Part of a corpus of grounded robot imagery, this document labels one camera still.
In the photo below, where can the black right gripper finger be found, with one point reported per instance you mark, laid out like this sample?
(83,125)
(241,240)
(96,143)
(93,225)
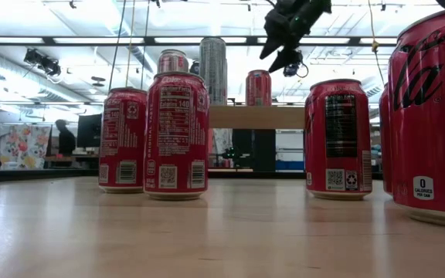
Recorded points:
(290,58)
(274,31)

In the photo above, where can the red Coca-Cola can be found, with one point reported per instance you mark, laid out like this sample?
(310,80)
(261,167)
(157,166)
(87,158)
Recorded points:
(258,89)
(176,135)
(122,143)
(384,146)

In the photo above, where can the tall silver can black lid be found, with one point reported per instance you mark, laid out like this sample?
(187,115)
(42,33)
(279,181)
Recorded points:
(215,69)

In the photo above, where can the red Coke Zero can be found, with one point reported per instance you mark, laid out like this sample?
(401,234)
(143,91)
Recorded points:
(431,135)
(338,135)

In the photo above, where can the silver Diet Coke can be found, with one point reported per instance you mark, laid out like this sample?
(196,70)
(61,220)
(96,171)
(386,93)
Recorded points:
(172,62)

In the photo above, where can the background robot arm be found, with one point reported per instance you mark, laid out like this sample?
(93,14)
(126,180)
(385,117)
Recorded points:
(232,154)

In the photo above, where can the wooden shelf black metal legs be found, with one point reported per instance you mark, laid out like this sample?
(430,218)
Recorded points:
(257,117)

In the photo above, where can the black cabinet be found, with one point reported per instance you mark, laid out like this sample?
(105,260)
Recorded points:
(263,150)

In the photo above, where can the white patterned cloth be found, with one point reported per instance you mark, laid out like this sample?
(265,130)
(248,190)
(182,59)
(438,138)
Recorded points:
(222,139)

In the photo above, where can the blue storage bin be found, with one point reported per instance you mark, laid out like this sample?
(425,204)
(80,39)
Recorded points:
(290,166)

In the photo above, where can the round ceiling disc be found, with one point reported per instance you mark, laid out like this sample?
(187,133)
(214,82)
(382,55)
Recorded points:
(98,79)

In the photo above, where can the black monitor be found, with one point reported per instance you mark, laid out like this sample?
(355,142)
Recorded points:
(89,131)

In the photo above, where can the black ceiling spotlight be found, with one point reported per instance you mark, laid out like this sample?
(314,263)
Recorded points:
(48,65)

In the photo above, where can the floral cloth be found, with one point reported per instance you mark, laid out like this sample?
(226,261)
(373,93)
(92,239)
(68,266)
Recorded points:
(19,148)

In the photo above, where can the black extrusion table frame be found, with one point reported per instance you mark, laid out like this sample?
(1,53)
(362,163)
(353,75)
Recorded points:
(52,174)

